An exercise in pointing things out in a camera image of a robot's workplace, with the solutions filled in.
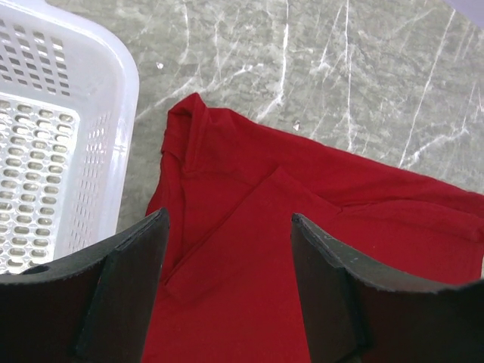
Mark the white plastic basket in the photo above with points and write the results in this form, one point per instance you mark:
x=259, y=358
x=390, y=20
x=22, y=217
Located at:
x=69, y=92

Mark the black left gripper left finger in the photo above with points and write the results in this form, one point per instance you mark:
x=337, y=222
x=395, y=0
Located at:
x=94, y=305

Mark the red t shirt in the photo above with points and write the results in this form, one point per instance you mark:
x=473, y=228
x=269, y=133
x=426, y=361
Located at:
x=228, y=288

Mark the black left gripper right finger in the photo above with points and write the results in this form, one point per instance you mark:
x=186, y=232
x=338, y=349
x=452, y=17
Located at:
x=356, y=309

